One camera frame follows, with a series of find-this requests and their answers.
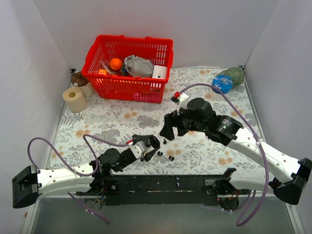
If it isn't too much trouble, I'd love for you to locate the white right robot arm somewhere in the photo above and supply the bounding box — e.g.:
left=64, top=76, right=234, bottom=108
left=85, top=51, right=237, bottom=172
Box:
left=160, top=93, right=312, bottom=205

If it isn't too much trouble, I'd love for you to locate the floral patterned table mat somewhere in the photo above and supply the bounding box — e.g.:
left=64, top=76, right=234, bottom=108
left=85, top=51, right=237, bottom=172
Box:
left=47, top=67, right=264, bottom=175

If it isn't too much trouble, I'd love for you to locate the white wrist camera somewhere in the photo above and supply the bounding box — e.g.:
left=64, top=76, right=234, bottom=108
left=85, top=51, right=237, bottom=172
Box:
left=128, top=140, right=148, bottom=159
left=171, top=92, right=190, bottom=115

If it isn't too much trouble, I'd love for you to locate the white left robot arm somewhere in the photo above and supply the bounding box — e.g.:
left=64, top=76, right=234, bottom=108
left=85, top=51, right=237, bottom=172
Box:
left=12, top=135, right=160, bottom=209

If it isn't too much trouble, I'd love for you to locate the red plastic shopping basket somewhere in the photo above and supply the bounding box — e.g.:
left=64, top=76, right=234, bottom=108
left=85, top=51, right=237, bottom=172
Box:
left=81, top=35, right=174, bottom=103

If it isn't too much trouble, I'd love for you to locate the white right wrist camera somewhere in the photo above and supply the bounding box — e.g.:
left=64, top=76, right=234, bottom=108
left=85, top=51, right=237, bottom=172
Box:
left=171, top=92, right=190, bottom=115

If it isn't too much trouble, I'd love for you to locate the clear snack packet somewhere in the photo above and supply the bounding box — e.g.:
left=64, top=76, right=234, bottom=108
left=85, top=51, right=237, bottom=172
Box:
left=100, top=60, right=121, bottom=76

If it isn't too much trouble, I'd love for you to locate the crumpled grey plastic bag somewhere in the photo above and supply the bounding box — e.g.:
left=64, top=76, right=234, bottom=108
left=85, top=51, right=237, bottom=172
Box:
left=124, top=55, right=154, bottom=78

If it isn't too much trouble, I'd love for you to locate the white small box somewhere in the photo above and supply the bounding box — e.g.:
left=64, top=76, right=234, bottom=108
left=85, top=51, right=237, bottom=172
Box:
left=152, top=65, right=167, bottom=79

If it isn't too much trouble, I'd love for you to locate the beige paper roll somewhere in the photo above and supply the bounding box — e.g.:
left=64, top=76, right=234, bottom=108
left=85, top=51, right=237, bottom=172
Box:
left=62, top=87, right=87, bottom=113

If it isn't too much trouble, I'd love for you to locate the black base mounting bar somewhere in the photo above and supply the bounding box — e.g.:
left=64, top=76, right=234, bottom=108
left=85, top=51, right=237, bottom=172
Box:
left=80, top=174, right=244, bottom=212

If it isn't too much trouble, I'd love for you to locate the green avocado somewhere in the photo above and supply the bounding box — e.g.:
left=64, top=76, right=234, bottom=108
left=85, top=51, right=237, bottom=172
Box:
left=219, top=67, right=244, bottom=88

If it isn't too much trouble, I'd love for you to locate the glossy black earbud charging case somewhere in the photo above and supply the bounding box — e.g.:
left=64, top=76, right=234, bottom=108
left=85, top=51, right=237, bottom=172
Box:
left=149, top=136, right=160, bottom=149

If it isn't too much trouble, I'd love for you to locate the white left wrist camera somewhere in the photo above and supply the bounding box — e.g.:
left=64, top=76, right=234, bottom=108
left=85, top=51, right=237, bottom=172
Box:
left=128, top=140, right=148, bottom=159

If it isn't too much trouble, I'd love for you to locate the orange fruit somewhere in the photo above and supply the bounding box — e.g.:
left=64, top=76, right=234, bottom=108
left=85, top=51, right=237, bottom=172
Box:
left=109, top=58, right=122, bottom=71

